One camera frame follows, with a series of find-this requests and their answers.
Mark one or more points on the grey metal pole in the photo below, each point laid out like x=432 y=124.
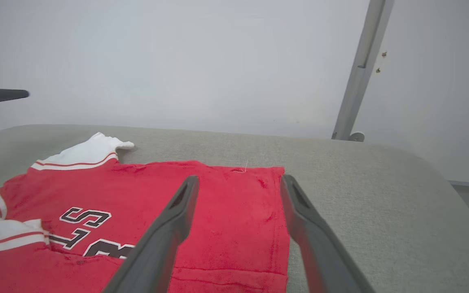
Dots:
x=362 y=61

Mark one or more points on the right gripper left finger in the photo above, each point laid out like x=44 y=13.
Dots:
x=165 y=236

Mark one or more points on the grey round pole bracket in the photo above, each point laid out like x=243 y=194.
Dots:
x=357 y=136

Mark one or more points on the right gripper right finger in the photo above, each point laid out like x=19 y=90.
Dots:
x=316 y=244

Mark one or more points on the red white sports jersey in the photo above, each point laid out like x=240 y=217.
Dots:
x=226 y=211

